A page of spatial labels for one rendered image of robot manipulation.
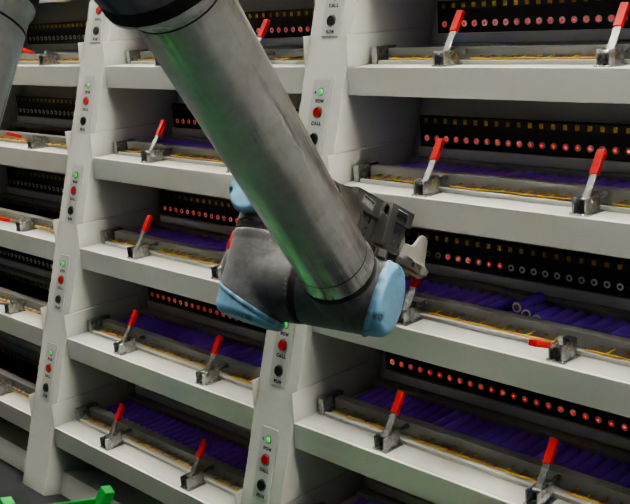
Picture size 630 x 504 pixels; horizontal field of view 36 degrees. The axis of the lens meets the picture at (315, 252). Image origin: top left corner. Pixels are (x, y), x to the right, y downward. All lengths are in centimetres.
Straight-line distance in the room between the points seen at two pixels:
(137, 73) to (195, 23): 124
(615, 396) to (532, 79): 44
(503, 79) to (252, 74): 61
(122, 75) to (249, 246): 95
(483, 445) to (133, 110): 112
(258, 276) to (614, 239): 45
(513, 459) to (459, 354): 17
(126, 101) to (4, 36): 136
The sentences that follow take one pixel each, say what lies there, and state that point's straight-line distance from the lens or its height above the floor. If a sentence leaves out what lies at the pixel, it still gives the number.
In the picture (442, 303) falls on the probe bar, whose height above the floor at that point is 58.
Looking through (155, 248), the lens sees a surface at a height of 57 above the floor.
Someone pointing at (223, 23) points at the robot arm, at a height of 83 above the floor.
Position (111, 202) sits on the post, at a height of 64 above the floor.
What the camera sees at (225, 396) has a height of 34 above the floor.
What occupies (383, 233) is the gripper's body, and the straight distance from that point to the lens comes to 136.
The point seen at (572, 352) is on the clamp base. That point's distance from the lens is 133.
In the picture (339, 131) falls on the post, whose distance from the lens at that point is 158.
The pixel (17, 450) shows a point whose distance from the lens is 240.
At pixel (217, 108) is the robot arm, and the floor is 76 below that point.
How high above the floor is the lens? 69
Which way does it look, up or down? 2 degrees down
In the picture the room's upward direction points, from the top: 9 degrees clockwise
